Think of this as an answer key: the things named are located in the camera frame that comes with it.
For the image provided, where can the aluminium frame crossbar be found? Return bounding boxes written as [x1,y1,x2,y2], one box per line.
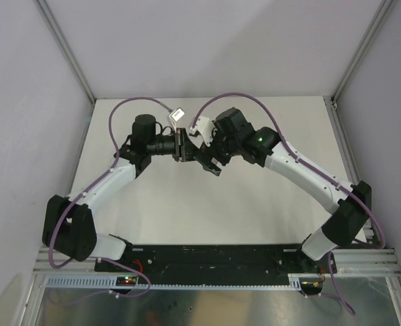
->
[333,249,401,277]

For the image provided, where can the purple cable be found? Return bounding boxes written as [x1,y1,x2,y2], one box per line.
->
[49,97,174,270]
[190,92,386,249]

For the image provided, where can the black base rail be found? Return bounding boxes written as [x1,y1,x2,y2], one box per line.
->
[94,244,337,285]

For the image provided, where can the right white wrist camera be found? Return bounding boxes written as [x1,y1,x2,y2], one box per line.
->
[188,116,215,148]

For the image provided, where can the left aluminium frame post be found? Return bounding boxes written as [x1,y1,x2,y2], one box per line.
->
[33,0,96,105]

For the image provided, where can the grey slotted cable duct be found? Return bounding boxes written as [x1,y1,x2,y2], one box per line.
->
[44,275,313,291]

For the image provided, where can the right aluminium frame post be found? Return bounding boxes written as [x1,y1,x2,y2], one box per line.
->
[330,0,397,107]

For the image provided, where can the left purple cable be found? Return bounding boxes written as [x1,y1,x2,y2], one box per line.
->
[49,97,174,270]

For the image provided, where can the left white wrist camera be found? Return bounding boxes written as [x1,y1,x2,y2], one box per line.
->
[168,107,185,131]

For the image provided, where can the aluminium frame post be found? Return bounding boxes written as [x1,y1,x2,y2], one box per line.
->
[33,0,96,105]
[330,0,397,107]

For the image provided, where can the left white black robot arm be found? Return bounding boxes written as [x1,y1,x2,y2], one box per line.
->
[42,114,196,271]

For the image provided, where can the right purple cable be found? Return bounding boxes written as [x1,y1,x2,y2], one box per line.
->
[190,92,386,249]

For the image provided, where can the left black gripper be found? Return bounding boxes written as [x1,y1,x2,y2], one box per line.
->
[147,128,199,163]

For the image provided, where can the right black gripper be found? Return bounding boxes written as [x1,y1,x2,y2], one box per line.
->
[194,122,240,177]

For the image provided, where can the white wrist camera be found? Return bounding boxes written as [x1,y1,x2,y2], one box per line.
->
[168,107,185,131]
[188,116,215,148]

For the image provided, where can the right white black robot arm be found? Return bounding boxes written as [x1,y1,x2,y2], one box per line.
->
[190,107,371,272]

